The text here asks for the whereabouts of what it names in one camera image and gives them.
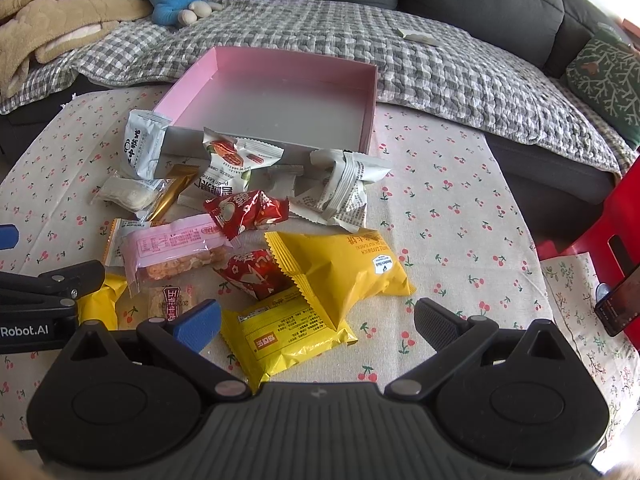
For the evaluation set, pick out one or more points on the yellow snack packet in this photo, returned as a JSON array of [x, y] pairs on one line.
[[279, 333]]

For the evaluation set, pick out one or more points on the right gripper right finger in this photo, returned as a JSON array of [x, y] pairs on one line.
[[457, 342]]

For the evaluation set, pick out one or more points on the clear white rice cracker packet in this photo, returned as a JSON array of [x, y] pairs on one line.
[[132, 195]]

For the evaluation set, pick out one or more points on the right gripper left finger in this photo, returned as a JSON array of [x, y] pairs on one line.
[[176, 345]]

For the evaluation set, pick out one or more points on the floral cloth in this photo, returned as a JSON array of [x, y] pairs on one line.
[[613, 362]]

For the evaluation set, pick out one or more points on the white paper on sofa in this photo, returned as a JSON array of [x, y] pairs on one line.
[[419, 37]]

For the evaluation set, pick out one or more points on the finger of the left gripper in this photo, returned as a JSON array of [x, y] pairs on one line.
[[9, 236]]

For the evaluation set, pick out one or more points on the orange clear snack packet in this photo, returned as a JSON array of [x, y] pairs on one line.
[[119, 229]]

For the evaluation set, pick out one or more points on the large yellow snack bag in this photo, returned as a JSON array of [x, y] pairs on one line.
[[334, 272]]

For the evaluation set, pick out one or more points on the red candy packet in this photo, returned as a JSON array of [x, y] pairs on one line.
[[246, 211], [255, 273]]

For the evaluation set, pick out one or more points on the green patterned cushion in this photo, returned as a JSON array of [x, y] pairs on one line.
[[605, 75]]

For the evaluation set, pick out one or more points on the black smartphone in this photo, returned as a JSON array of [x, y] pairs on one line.
[[618, 306]]

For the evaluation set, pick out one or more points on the pink wafer snack packet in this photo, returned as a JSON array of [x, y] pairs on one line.
[[157, 253]]

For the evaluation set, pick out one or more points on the gold stick packet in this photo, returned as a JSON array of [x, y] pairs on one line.
[[180, 177]]

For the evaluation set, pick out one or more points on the small clear nougat packet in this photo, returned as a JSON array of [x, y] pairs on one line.
[[170, 301]]

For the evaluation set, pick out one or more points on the red plastic stool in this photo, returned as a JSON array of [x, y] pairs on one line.
[[613, 241]]

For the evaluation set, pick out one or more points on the white newsprint snack packet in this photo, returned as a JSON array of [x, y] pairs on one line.
[[333, 191]]

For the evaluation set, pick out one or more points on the pink shallow cardboard box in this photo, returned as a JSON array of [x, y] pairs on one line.
[[298, 101]]

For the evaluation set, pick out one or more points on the dark grey sofa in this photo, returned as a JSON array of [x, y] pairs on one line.
[[558, 199]]

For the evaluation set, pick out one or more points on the beige quilted blanket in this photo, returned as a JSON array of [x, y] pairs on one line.
[[42, 30]]

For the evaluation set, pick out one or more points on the white blue cake packet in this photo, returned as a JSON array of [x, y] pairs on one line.
[[141, 144]]

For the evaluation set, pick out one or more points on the grey checkered sofa blanket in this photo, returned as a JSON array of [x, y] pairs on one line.
[[464, 79]]

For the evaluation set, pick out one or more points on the yellow ribbed snack bag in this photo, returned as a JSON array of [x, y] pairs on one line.
[[101, 304]]

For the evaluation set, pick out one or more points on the white red fruit snack packet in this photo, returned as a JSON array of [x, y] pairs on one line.
[[232, 161]]

